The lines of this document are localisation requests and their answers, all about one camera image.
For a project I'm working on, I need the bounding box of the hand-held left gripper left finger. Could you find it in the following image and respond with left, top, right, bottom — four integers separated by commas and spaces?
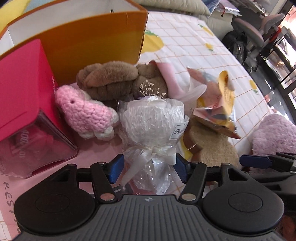
50, 153, 125, 202

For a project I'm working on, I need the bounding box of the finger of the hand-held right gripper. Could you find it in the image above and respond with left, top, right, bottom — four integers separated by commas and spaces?
248, 172, 296, 192
240, 152, 296, 172

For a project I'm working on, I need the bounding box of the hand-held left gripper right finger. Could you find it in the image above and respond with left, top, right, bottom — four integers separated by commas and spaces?
176, 153, 250, 202

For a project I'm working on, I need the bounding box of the white flower bouquet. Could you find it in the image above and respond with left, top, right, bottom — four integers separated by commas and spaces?
117, 80, 190, 195

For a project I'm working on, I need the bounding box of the pink crochet toy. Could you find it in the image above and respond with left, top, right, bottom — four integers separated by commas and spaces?
55, 85, 119, 140

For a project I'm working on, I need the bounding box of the yellow snack packet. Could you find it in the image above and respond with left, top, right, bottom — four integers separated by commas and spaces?
187, 67, 242, 140

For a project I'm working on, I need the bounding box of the brown braided plush toy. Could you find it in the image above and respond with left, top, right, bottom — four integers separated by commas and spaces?
76, 61, 139, 103

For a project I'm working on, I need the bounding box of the brown bear pink-wrapped bouquet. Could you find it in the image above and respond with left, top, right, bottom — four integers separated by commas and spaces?
132, 60, 207, 106

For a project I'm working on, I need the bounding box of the orange cardboard box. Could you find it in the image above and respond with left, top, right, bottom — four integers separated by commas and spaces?
0, 0, 149, 85

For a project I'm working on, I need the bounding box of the pink printed mat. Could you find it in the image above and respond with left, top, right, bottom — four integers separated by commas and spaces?
0, 81, 132, 241

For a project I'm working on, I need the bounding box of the purple fluffy cushion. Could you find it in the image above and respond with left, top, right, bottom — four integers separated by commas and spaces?
251, 113, 296, 163

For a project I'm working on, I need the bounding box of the dark glass table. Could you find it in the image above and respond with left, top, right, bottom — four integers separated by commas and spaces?
261, 23, 296, 110

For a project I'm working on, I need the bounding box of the black backpack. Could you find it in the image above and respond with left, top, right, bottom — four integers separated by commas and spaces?
222, 30, 249, 66

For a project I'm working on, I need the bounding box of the lemon print checked tablecloth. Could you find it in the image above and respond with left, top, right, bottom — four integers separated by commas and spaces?
136, 10, 281, 167

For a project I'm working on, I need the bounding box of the red box with clear window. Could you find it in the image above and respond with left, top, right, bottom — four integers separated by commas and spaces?
0, 38, 79, 179

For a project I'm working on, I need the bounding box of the grey office chair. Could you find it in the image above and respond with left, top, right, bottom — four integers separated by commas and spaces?
233, 13, 286, 72

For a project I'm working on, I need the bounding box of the beige sofa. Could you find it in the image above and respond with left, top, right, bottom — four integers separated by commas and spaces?
196, 10, 234, 41

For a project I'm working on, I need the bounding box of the beige pillow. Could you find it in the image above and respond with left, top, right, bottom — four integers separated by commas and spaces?
135, 0, 211, 17

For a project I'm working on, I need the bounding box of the blue pillow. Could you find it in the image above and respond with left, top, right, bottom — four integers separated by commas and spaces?
31, 0, 58, 9

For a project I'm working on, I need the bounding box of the yellow pillow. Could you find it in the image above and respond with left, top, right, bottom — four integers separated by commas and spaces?
0, 0, 31, 33

